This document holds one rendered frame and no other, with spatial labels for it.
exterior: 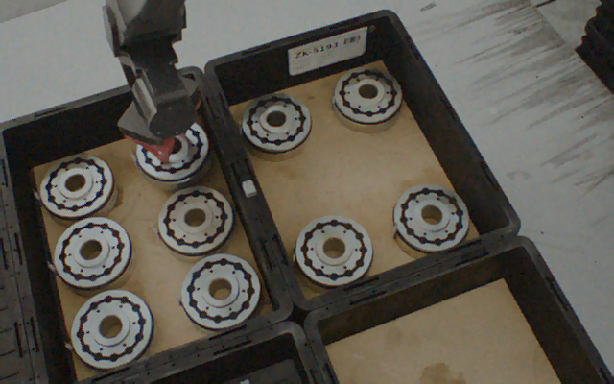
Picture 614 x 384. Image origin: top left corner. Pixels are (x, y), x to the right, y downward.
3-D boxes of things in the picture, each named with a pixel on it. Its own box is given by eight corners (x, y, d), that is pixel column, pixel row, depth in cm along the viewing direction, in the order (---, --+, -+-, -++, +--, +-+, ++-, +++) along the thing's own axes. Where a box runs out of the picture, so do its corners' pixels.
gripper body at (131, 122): (201, 91, 92) (193, 54, 86) (162, 150, 87) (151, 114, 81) (159, 76, 94) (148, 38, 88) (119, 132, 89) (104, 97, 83)
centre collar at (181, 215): (173, 208, 95) (173, 206, 94) (208, 198, 96) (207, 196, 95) (182, 240, 93) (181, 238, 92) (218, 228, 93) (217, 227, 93)
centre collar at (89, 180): (56, 176, 98) (54, 174, 97) (89, 165, 99) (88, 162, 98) (62, 204, 95) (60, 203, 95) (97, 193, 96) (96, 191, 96)
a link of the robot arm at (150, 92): (176, -17, 77) (100, -1, 74) (214, 52, 72) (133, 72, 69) (177, 59, 87) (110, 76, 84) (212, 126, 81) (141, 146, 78)
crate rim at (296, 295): (202, 72, 101) (200, 61, 99) (390, 16, 106) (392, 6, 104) (298, 322, 82) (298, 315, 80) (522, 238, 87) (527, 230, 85)
